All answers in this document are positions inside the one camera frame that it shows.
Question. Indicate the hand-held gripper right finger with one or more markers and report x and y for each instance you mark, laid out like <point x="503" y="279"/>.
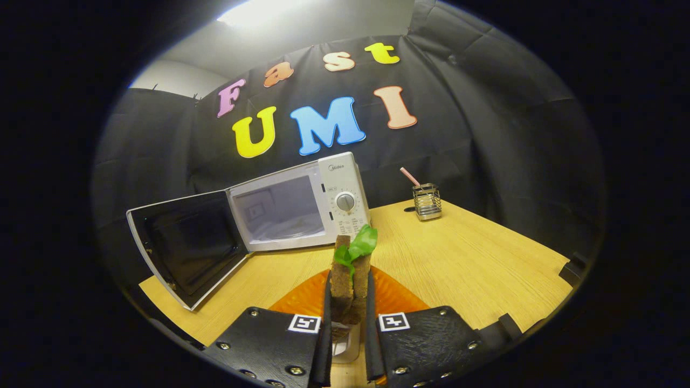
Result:
<point x="372" y="345"/>

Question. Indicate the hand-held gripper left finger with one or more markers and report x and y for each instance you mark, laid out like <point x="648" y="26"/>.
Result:
<point x="325" y="345"/>

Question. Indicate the brown bread lettuce sandwich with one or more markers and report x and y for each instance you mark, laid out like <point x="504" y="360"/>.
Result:
<point x="339" y="280"/>

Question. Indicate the white microwave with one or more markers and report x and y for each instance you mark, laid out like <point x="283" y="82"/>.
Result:
<point x="345" y="172"/>

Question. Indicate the white plastic tray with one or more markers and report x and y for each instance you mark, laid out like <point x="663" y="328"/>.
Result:
<point x="347" y="345"/>

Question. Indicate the red striped straw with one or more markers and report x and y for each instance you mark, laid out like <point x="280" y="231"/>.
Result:
<point x="409" y="176"/>

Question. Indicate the black backdrop cloth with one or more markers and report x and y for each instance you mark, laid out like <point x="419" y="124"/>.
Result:
<point x="485" y="134"/>

